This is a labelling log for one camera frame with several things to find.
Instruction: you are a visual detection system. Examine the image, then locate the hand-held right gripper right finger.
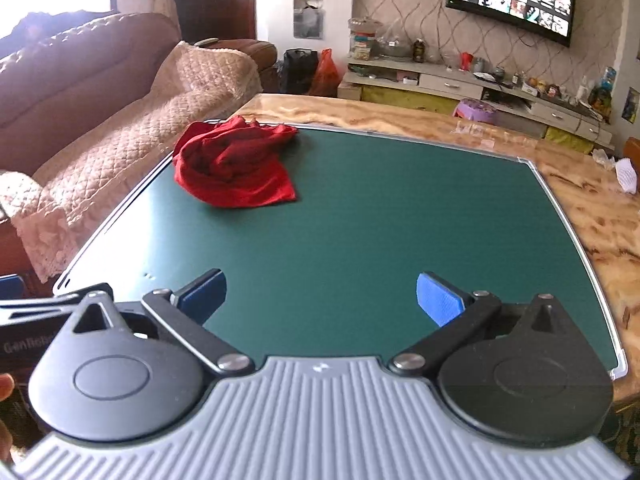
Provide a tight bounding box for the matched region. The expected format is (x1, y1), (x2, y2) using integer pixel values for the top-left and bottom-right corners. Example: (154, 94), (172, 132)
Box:
(389, 272), (568, 378)

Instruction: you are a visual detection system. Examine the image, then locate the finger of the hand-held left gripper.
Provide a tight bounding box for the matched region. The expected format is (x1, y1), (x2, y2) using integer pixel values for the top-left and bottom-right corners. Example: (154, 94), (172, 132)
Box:
(0, 283), (115, 329)

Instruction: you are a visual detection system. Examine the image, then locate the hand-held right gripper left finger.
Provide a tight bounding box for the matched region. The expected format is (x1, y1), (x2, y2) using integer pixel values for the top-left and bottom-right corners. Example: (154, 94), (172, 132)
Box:
(72, 268), (254, 377)

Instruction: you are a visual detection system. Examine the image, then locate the red shirt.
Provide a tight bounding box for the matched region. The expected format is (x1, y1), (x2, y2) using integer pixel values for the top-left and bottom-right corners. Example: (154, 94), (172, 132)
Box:
(172, 116), (301, 209)

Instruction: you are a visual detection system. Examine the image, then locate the beige quilted sofa cover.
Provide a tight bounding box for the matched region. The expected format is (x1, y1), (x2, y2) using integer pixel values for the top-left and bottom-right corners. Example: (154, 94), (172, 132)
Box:
(0, 40), (263, 283)

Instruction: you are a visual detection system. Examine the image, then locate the purple plastic stool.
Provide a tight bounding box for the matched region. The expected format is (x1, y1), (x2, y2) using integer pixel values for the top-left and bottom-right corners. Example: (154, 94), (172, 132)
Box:
(452, 99), (498, 126)

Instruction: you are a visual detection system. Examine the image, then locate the grey television cabinet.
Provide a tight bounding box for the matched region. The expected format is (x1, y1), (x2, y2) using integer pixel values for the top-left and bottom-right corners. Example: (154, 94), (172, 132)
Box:
(337, 55), (617, 153)

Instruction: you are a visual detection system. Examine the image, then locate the patterned carpet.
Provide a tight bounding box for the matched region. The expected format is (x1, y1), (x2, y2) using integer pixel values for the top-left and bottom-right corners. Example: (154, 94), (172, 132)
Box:
(595, 395), (640, 466)

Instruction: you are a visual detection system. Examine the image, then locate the flat white crochet piece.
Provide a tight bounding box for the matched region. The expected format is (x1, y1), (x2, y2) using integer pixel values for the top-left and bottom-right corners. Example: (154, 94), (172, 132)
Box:
(614, 157), (640, 195)

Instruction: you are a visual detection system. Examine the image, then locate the brown leather sofa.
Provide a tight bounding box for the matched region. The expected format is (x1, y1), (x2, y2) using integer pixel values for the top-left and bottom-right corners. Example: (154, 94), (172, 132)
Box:
(0, 11), (279, 286)

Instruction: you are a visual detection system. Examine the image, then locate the black bag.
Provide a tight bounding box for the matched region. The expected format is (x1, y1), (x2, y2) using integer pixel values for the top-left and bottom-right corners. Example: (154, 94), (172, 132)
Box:
(280, 49), (320, 95)

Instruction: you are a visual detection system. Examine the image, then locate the red plastic bag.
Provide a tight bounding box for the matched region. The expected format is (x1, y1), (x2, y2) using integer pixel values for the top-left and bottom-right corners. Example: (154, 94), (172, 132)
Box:
(309, 49), (341, 97)

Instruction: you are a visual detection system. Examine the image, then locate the large glass jar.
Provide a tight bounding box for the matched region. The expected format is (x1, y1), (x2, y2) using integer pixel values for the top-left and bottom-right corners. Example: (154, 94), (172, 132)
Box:
(348, 17), (382, 61)

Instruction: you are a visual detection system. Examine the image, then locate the dark wooden door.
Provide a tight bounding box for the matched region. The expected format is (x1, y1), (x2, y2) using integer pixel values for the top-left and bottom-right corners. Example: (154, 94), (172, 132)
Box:
(175, 0), (257, 43)

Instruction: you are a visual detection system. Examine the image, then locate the green mat with silver frame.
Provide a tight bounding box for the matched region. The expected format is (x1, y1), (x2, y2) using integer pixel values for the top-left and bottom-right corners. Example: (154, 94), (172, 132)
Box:
(52, 119), (630, 381)

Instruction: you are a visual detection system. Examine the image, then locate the colourful wall poster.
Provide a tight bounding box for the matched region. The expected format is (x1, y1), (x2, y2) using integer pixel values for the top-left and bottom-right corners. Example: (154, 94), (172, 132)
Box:
(621, 86), (640, 125)

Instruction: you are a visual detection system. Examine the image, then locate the grey wall poster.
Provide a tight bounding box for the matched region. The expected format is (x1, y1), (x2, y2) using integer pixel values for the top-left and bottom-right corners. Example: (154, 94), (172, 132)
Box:
(293, 0), (325, 40)

